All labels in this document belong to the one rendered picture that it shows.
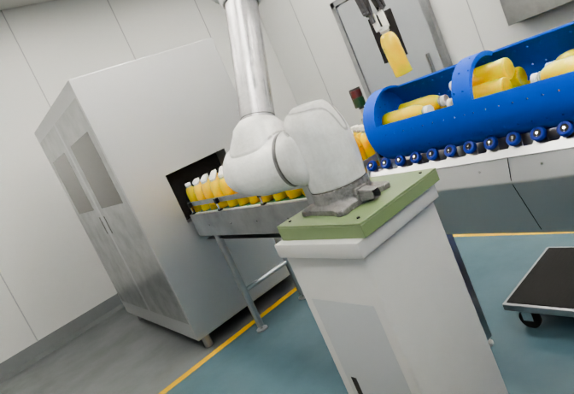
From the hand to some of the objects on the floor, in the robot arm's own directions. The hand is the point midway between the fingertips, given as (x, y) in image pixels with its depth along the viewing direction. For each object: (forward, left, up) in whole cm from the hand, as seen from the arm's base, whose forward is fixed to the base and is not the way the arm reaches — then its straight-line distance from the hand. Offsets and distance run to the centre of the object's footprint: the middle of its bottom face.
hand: (379, 21), depth 184 cm
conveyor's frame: (-17, +94, -150) cm, 178 cm away
